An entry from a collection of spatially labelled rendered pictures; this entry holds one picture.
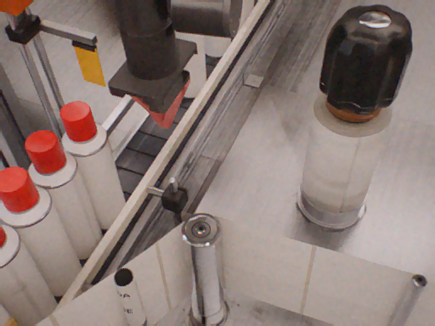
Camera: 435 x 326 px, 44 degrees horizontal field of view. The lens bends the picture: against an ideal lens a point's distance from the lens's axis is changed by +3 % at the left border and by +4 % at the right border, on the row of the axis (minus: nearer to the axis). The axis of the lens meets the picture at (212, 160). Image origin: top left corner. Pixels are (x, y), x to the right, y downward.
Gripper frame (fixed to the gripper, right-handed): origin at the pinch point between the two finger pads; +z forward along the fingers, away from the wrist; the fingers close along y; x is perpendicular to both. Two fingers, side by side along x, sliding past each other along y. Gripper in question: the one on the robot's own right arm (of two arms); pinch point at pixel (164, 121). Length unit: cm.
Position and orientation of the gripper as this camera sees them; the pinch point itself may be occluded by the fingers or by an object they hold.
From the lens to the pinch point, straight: 66.9
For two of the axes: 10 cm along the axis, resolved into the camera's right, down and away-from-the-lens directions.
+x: -9.2, -2.6, 3.0
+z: 0.6, 6.6, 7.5
